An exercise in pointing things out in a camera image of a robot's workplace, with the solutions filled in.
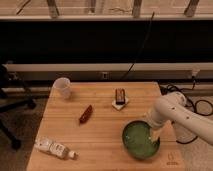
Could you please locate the white plastic cup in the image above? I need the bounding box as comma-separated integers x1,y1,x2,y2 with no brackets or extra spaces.
53,77,71,99

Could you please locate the white wall plug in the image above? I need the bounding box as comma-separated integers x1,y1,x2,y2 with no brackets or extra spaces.
191,68,200,77

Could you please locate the red chili pepper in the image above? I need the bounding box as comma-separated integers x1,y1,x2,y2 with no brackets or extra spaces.
79,105,93,124

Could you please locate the green ceramic bowl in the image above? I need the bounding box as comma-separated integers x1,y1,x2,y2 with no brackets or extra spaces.
122,120,160,160

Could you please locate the black floor cable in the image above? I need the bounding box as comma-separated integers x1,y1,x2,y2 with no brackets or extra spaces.
160,75,213,145

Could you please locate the black office chair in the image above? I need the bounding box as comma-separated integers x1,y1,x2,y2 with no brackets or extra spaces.
0,64,36,150

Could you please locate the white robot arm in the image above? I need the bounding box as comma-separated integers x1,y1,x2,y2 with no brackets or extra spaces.
147,92,213,146

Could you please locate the black hanging cable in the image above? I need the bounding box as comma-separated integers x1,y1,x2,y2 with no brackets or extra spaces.
120,11,156,81

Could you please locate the brown chocolate bar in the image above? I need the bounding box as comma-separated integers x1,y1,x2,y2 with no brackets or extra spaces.
115,89,125,104

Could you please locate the white tube with label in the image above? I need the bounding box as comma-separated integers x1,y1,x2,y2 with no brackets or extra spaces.
34,137,77,159

